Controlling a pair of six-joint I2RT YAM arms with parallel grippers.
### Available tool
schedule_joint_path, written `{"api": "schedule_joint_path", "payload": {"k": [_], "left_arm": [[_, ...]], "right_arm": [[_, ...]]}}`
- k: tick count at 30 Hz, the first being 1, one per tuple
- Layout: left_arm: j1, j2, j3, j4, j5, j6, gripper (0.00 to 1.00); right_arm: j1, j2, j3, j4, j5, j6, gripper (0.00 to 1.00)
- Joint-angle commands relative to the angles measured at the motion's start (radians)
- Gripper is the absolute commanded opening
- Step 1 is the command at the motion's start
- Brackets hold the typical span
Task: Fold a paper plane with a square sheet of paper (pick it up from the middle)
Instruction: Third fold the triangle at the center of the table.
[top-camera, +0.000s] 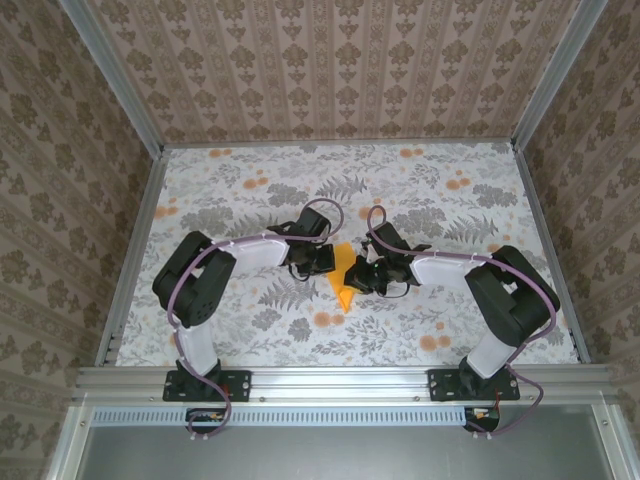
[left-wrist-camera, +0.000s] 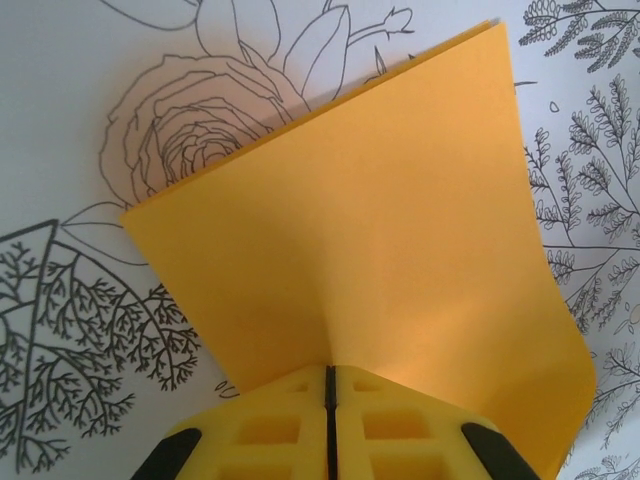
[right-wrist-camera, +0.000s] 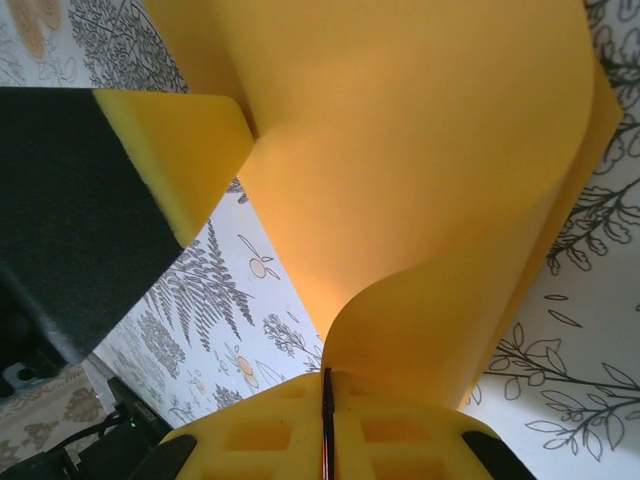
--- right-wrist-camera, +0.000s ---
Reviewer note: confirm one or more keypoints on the floral table mat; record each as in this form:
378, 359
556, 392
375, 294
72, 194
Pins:
210, 300

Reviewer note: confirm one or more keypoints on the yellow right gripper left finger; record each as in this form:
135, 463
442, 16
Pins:
260, 440

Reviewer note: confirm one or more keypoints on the orange paper sheet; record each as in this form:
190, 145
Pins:
400, 150

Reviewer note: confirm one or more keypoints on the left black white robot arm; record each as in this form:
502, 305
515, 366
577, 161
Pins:
120, 450

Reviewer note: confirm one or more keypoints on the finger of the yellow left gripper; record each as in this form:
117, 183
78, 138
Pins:
100, 200

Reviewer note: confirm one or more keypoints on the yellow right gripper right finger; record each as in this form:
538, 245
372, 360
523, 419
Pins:
400, 440

